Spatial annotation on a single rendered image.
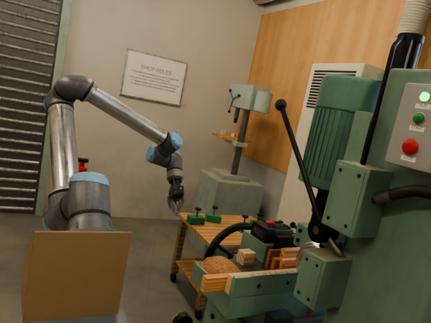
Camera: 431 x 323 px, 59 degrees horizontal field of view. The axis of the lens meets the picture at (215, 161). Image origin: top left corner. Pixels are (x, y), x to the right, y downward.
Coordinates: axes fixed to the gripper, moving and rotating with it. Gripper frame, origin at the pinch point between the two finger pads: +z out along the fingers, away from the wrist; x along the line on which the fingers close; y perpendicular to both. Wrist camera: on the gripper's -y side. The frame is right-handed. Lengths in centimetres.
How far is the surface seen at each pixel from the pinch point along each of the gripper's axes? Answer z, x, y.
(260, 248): 45, 13, 73
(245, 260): 50, 6, 76
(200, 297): 30, 24, -57
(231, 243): 4, 40, -34
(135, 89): -182, -14, -102
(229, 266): 54, -2, 83
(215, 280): 60, -9, 90
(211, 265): 53, -7, 81
